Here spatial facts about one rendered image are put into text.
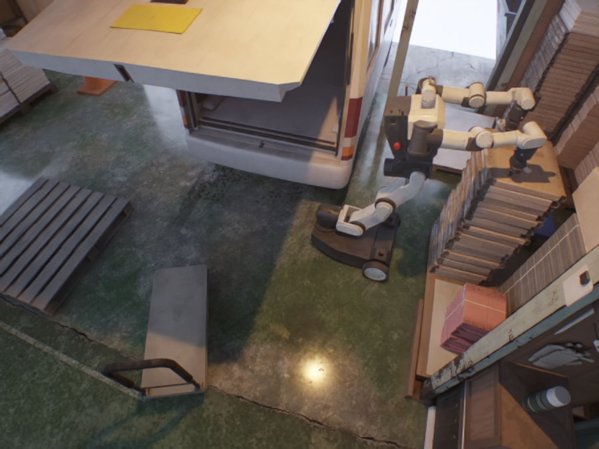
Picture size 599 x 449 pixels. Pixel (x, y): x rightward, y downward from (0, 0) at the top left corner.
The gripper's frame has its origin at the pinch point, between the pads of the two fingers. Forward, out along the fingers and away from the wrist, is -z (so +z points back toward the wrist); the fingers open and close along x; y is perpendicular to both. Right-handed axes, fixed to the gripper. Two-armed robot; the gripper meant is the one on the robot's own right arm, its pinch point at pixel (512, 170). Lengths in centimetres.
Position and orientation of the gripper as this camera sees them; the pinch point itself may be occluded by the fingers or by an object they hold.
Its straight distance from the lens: 200.0
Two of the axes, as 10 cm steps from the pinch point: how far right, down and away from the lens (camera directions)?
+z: 0.0, -6.1, -7.9
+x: 3.1, -7.5, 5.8
